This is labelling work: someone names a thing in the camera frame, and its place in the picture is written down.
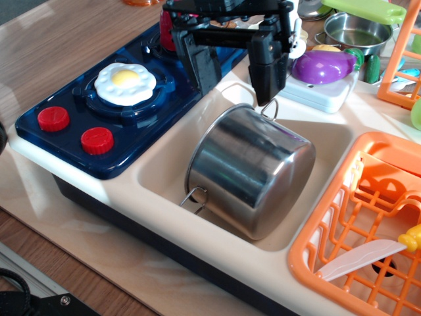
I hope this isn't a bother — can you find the orange transparent lid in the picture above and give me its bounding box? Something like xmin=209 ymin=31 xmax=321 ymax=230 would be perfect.
xmin=122 ymin=0 xmax=162 ymax=7

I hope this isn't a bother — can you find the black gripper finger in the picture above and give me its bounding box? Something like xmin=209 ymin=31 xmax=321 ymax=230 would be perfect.
xmin=247 ymin=22 xmax=291 ymax=106
xmin=172 ymin=28 xmax=222 ymax=96

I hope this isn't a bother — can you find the green toy cucumber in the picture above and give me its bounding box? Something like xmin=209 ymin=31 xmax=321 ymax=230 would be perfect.
xmin=364 ymin=55 xmax=381 ymax=84

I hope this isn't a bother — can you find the small steel pot background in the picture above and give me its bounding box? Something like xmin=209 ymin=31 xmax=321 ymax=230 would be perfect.
xmin=314 ymin=12 xmax=394 ymax=56

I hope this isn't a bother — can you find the red stove knob right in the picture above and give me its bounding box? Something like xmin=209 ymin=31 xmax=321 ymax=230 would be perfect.
xmin=80 ymin=127 xmax=114 ymax=155

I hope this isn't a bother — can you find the orange plastic rack background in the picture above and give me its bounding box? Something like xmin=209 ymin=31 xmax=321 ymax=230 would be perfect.
xmin=377 ymin=1 xmax=420 ymax=110

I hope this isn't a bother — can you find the orange dish rack basket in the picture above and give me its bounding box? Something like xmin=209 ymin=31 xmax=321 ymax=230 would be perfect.
xmin=288 ymin=132 xmax=420 ymax=315

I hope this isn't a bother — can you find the cream toy sink unit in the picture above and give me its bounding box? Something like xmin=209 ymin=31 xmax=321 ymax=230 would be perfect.
xmin=7 ymin=60 xmax=420 ymax=315

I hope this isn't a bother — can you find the toy fried egg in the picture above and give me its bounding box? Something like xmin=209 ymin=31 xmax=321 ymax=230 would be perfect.
xmin=94 ymin=63 xmax=157 ymax=106

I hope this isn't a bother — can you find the black cable bottom left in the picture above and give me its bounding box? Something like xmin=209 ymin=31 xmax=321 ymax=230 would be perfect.
xmin=0 ymin=268 xmax=34 ymax=316

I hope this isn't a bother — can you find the blue toy stove top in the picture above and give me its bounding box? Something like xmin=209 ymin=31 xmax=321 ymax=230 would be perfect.
xmin=15 ymin=22 xmax=248 ymax=180

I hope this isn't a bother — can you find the purple toy eggplant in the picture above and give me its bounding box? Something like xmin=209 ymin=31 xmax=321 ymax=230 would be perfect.
xmin=291 ymin=50 xmax=358 ymax=85

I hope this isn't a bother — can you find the red toy pepper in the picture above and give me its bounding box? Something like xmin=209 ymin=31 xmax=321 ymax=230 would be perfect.
xmin=159 ymin=11 xmax=176 ymax=52

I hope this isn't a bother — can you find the stainless steel pot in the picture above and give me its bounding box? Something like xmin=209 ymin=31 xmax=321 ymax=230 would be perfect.
xmin=184 ymin=103 xmax=316 ymax=240

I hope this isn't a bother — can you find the white toy faucet base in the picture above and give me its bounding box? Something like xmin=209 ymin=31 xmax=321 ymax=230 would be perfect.
xmin=263 ymin=61 xmax=358 ymax=113

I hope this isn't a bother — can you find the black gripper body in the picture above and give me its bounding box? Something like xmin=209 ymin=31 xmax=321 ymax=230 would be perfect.
xmin=163 ymin=1 xmax=295 ymax=53

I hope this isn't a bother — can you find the black metal bracket bottom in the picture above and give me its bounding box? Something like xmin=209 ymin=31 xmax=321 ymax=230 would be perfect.
xmin=1 ymin=291 xmax=99 ymax=315

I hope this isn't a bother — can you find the red stove knob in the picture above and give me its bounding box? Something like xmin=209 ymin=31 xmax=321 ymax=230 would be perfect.
xmin=37 ymin=106 xmax=70 ymax=132
xmin=80 ymin=127 xmax=114 ymax=155

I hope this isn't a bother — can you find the green plastic cutting board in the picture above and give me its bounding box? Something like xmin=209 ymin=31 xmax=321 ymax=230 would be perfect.
xmin=321 ymin=0 xmax=407 ymax=25

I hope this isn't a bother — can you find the white plastic toy knife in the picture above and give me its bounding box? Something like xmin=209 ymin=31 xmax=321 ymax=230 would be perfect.
xmin=316 ymin=224 xmax=420 ymax=282

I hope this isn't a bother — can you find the red stove knob left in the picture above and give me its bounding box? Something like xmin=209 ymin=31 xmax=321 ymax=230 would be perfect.
xmin=37 ymin=106 xmax=70 ymax=132

